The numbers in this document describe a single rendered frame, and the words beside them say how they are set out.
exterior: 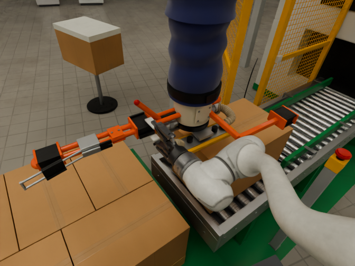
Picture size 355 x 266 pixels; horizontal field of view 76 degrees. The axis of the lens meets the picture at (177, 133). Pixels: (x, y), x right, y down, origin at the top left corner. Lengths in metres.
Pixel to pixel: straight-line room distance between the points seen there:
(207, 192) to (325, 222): 0.35
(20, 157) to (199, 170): 2.34
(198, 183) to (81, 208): 0.97
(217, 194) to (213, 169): 0.08
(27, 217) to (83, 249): 0.40
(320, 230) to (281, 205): 0.10
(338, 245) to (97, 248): 1.18
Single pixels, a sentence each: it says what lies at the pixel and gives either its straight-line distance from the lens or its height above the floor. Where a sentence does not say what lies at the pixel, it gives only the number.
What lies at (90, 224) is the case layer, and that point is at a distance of 1.47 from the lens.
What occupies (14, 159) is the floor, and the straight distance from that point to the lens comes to 2.85.
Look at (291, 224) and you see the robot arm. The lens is 0.45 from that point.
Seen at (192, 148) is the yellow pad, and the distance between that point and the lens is 1.00.
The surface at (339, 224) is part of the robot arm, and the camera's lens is 0.41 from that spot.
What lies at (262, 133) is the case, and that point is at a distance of 1.41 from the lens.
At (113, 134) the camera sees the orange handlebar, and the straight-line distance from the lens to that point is 0.90.
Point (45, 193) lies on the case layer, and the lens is 1.68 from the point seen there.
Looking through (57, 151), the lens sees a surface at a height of 1.22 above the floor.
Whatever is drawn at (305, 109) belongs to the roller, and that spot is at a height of 0.53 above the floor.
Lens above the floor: 1.80
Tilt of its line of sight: 41 degrees down
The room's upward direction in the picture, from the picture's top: 4 degrees clockwise
